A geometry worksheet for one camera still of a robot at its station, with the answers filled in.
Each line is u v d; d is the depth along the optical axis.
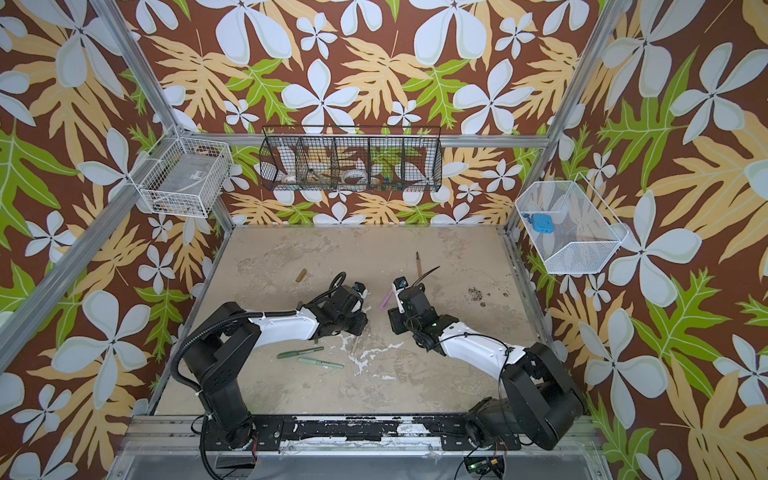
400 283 0.78
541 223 0.87
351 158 0.98
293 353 0.88
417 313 0.66
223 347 0.50
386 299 0.99
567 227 0.85
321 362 0.85
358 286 0.85
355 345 0.88
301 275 1.05
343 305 0.73
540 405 0.42
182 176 0.86
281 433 0.74
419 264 1.08
